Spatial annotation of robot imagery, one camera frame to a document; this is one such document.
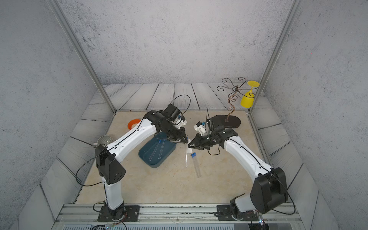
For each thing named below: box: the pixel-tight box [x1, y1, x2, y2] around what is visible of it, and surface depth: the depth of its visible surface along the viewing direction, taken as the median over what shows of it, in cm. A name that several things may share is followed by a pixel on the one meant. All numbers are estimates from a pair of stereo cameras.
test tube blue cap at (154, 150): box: [148, 139, 162, 161], surface depth 98 cm
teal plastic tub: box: [138, 131, 177, 169], surface depth 96 cm
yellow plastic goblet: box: [240, 80, 260, 108], surface depth 93 cm
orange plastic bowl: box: [127, 118, 141, 131], surface depth 110 cm
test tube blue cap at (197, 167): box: [191, 152, 202, 179], surface depth 92 cm
